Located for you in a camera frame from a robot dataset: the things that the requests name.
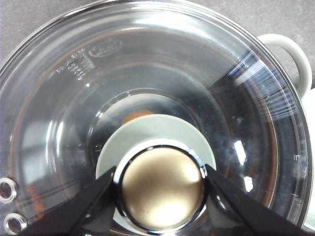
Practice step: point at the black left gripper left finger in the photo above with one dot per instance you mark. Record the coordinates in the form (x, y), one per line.
(81, 213)

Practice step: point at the glass steamer lid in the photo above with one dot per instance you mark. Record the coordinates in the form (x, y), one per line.
(161, 91)

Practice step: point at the green electric steamer pot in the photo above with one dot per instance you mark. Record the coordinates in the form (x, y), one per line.
(308, 92)

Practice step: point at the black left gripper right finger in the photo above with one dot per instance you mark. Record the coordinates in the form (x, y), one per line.
(259, 218)

